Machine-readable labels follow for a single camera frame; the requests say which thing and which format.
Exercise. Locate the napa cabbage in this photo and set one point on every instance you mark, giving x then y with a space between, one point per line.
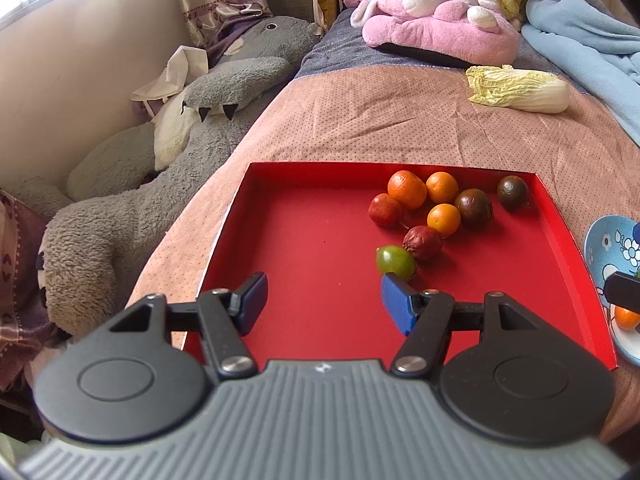
517 89

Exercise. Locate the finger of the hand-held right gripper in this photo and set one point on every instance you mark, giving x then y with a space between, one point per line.
624 290

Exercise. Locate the grey bed sheet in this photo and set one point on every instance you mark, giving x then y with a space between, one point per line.
340 45

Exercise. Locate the grey plush toy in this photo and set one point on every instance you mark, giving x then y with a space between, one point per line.
125 220

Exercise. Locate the purple cloth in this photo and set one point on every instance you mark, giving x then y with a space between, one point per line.
235 35

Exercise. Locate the red wrinkled fruit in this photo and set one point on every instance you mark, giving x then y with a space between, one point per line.
385 210
422 242

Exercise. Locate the light blue blanket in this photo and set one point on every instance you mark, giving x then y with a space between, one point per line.
580 25

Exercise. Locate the dark purple passion fruit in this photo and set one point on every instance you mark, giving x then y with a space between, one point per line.
512 192
473 208

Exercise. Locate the large dark orange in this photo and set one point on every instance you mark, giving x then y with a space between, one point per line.
407 189

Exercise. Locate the white tote bag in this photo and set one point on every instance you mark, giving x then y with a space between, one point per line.
170 77

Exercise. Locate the blue flower print plate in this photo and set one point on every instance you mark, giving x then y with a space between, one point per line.
607 245

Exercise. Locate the red tray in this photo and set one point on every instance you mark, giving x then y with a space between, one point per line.
310 230

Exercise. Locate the small orange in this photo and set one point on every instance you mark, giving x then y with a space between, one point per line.
626 318
443 220
442 187

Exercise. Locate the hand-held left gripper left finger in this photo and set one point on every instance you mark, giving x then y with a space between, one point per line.
254 300

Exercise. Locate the pink plush toy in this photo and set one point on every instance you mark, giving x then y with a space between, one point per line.
440 30

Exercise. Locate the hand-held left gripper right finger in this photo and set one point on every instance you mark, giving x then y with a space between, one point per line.
396 305

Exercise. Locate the green fruit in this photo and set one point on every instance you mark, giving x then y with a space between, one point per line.
395 261

